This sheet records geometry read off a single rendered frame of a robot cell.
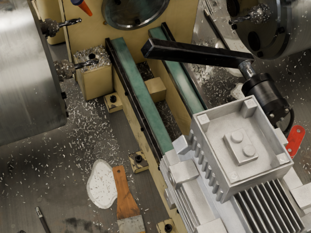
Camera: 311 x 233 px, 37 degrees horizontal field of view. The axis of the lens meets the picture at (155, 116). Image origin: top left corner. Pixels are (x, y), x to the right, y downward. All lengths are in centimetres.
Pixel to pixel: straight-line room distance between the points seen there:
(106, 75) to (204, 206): 44
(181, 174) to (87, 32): 42
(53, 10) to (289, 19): 52
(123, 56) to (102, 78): 7
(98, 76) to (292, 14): 42
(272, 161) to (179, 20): 51
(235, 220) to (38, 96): 35
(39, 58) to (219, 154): 31
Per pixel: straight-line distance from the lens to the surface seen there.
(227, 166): 68
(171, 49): 76
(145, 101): 95
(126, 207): 97
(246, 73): 89
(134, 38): 107
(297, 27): 91
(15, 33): 76
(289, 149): 107
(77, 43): 102
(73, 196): 99
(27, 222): 99
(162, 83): 107
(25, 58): 74
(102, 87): 107
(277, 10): 91
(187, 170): 71
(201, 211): 70
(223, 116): 72
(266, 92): 85
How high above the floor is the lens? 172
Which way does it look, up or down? 59 degrees down
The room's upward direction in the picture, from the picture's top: 5 degrees clockwise
